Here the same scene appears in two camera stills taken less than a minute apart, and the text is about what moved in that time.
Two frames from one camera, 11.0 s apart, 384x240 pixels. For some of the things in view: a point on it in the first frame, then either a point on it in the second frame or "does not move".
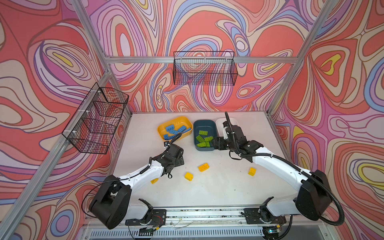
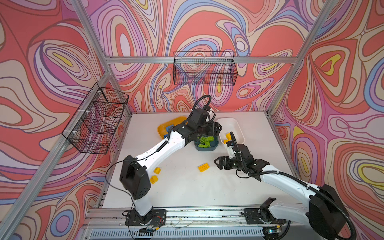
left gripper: [180, 160] to [213, 129]
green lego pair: [209, 138] does not move
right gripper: [219, 141] to [225, 159]
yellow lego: [154, 180] does not move
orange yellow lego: [203, 168] does not move
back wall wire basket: [204, 68] does not move
